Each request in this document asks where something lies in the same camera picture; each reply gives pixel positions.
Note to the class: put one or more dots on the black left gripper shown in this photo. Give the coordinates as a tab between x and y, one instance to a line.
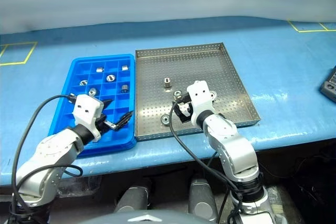
101	123

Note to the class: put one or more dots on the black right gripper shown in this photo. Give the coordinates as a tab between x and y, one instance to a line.
183	117

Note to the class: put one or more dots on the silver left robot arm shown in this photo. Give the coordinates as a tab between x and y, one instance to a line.
52	148

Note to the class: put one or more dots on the blue compartment tray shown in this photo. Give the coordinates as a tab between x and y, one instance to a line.
120	103

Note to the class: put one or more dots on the perforated metal tray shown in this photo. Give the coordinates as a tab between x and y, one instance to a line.
197	72

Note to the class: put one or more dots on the dark grey rounded shape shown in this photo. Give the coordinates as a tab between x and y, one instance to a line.
132	199
202	199

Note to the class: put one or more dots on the grey robot torso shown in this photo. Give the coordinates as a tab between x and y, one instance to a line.
147	220

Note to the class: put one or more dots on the black electronic device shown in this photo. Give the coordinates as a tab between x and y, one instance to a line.
329	87

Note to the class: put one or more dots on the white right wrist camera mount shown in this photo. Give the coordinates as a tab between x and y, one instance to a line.
200	95

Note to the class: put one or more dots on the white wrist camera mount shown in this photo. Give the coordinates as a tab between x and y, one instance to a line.
84	108
200	95

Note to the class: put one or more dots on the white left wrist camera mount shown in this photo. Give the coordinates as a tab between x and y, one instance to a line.
84	108

